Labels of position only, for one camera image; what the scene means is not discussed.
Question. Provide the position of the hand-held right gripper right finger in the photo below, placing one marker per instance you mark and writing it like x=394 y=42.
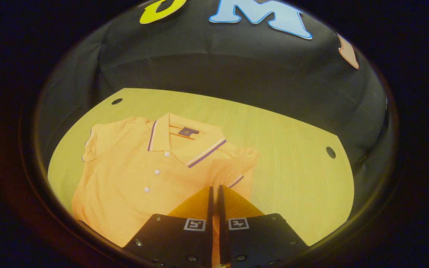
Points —
x=222 y=223

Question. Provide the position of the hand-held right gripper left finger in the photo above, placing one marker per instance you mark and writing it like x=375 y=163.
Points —
x=209 y=223

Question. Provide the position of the orange T-shirt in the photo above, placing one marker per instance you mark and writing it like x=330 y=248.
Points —
x=125 y=193

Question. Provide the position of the black backdrop cloth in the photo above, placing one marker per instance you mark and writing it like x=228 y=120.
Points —
x=199 y=63

